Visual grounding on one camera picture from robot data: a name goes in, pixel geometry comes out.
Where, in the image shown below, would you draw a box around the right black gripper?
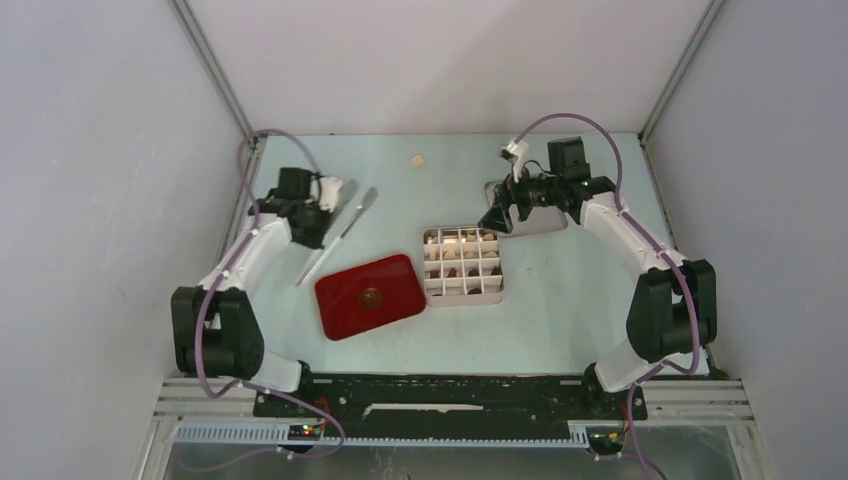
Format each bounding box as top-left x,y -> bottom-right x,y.
478,160 -> 563,235

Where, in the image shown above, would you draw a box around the silver metal tongs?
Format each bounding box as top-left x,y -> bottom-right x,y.
295,187 -> 378,286

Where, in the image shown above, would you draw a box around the red plastic tray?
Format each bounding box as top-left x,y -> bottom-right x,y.
314,254 -> 427,341

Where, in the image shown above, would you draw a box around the white divided chocolate box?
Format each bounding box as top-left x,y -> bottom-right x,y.
422,226 -> 505,308

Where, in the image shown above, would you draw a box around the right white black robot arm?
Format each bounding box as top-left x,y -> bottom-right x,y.
478,137 -> 717,418

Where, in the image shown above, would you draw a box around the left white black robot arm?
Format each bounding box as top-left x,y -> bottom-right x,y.
171,167 -> 345,417

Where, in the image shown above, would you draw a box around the round foil wrapped chocolate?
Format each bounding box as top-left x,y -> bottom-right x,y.
359,288 -> 383,310

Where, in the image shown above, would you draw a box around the silver metal box lid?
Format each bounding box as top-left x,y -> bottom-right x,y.
478,181 -> 568,238

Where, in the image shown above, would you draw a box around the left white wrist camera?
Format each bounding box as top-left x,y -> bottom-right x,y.
310,176 -> 345,213

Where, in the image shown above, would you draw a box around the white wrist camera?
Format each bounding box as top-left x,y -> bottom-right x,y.
310,176 -> 345,213
500,138 -> 530,183

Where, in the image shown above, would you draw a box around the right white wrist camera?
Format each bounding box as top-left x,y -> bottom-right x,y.
500,138 -> 530,183

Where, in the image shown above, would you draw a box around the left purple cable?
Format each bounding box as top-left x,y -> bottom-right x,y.
173,129 -> 347,473

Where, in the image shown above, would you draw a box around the purple cable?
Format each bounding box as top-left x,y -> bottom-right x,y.
513,113 -> 702,480
173,129 -> 347,473

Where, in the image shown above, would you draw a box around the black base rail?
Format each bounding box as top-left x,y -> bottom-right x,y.
294,373 -> 648,440

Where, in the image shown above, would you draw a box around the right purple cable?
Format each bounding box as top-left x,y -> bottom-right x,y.
513,113 -> 702,480

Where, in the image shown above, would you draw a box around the grey cable duct strip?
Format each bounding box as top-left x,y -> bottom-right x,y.
173,422 -> 589,448

